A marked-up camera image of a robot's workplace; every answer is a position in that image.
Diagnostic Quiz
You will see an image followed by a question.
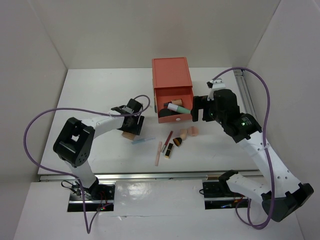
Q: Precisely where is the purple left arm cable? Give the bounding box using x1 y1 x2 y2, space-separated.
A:
23 94 151 235

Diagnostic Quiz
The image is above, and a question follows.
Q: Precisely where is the small black kabuki brush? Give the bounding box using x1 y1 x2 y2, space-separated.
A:
173 137 183 147

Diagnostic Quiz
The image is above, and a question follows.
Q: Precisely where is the mint green makeup tube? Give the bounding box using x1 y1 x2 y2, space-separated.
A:
167 103 191 114

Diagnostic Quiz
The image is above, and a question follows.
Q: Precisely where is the square black compact case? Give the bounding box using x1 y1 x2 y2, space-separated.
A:
158 108 180 118

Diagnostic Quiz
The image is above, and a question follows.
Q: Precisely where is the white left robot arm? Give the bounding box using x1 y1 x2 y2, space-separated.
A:
53 98 144 200

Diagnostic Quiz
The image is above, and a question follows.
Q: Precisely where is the black gold lipstick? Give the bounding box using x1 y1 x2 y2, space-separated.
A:
164 143 174 159

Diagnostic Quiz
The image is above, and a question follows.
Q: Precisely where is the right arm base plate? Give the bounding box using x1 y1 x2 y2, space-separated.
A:
198 181 248 210

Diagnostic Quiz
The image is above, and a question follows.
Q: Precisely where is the round beige powder puff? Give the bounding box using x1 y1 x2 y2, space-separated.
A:
187 126 199 137

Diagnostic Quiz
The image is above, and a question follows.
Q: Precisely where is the red lip gloss wand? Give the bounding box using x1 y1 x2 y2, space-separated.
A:
161 130 173 153

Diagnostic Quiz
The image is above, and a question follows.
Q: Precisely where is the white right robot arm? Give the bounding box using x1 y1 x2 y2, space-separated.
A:
191 89 314 223

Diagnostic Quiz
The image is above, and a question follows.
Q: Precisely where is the pink makeup stick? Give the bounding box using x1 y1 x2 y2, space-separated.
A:
154 141 163 167

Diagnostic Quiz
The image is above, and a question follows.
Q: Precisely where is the beige teardrop makeup sponge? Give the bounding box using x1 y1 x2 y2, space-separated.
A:
179 128 188 141

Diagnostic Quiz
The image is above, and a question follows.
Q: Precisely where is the coral three-tier drawer organizer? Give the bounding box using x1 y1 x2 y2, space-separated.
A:
152 57 193 89

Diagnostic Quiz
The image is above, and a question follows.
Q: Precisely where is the aluminium front rail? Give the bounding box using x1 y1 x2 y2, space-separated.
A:
39 170 263 182

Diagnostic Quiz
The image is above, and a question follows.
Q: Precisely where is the beige foundation bottle black cap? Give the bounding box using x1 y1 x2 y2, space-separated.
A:
163 99 183 107

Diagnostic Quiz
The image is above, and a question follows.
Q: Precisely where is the light blue makeup pencil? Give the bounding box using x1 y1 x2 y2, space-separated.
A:
131 137 156 145

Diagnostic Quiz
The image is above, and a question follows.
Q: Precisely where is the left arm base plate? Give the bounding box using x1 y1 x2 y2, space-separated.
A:
61 180 116 213

